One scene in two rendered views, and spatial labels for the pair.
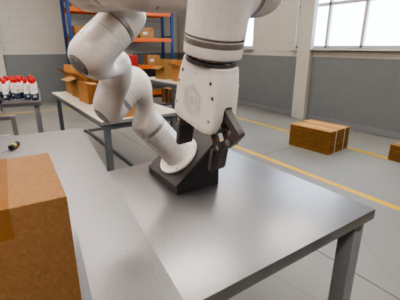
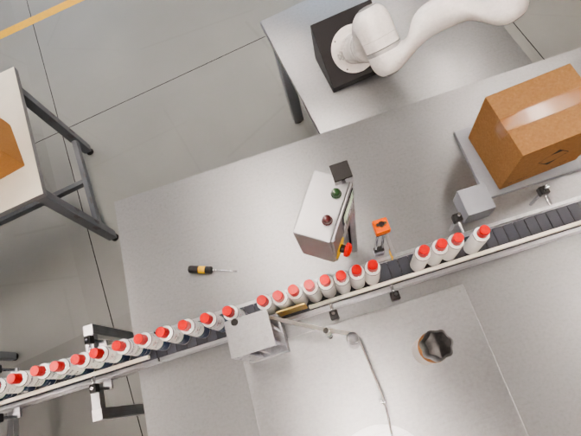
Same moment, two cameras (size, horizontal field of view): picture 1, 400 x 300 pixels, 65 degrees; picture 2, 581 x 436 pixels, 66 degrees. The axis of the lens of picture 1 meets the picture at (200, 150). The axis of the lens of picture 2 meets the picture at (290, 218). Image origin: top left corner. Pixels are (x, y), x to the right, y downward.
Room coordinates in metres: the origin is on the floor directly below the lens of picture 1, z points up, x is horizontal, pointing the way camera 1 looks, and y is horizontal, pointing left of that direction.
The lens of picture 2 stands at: (1.06, 1.35, 2.48)
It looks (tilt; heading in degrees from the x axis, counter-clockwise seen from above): 68 degrees down; 304
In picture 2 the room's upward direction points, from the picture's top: 25 degrees counter-clockwise
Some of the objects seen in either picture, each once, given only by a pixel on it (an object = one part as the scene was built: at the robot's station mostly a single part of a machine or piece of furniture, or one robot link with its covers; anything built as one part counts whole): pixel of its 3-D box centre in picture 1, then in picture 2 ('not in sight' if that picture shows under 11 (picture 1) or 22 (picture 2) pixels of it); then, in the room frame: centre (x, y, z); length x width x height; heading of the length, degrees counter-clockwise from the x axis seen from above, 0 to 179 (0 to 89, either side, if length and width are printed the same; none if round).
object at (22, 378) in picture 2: not in sight; (32, 378); (2.17, 1.56, 0.98); 0.05 x 0.05 x 0.20
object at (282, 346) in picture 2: not in sight; (258, 336); (1.41, 1.29, 1.01); 0.14 x 0.13 x 0.26; 27
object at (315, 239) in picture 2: not in sight; (326, 218); (1.21, 0.99, 1.38); 0.17 x 0.10 x 0.19; 82
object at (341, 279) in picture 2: not in sight; (341, 281); (1.17, 1.06, 0.98); 0.05 x 0.05 x 0.20
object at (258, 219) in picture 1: (202, 198); (391, 51); (1.13, -0.01, 0.81); 0.90 x 0.90 x 0.04; 34
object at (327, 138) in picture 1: (318, 135); not in sight; (4.39, -1.72, 0.16); 0.64 x 0.53 x 0.31; 39
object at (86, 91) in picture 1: (94, 85); not in sight; (3.63, 1.21, 0.97); 0.45 x 0.44 x 0.37; 127
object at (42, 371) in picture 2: not in sight; (54, 371); (2.10, 1.53, 0.98); 0.05 x 0.05 x 0.20
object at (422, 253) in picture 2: not in sight; (420, 258); (0.93, 0.94, 0.98); 0.05 x 0.05 x 0.20
